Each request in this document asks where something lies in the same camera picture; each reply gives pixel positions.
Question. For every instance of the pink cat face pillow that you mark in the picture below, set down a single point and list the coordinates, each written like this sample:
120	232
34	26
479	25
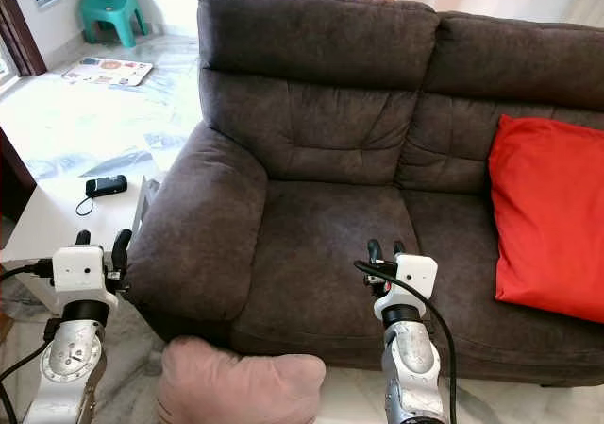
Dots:
236	386

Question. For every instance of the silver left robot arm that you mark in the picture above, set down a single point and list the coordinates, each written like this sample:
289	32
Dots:
74	360

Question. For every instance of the dark brown fabric sofa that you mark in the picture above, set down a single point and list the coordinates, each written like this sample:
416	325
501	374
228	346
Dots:
340	235

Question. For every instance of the red pillow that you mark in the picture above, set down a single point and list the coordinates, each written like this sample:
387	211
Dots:
547	216

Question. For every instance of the printed floor mat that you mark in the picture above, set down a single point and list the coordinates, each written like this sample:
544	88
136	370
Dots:
106	71

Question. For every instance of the white side table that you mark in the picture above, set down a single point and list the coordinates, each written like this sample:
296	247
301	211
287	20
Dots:
52	230

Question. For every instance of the dark wooden door leaf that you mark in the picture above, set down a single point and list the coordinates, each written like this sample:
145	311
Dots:
8	178

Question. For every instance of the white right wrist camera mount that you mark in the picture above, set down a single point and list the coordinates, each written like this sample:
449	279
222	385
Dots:
415	273

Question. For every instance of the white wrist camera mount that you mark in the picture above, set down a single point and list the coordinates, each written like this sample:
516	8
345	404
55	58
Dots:
77	268
415	273

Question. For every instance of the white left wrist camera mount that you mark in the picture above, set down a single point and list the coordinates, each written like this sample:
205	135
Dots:
77	268

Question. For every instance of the brown wooden door frame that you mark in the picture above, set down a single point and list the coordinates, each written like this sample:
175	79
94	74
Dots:
21	27

